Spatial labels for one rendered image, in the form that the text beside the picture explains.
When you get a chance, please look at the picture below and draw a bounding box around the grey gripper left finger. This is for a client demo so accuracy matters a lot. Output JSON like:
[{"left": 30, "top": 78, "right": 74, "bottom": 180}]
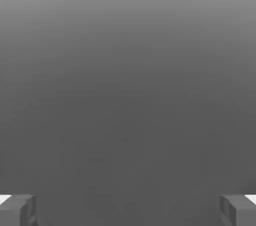
[{"left": 0, "top": 193, "right": 39, "bottom": 226}]

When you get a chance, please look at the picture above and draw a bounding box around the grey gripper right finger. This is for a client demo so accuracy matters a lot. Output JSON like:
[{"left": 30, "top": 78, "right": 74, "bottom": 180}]
[{"left": 218, "top": 194, "right": 256, "bottom": 226}]

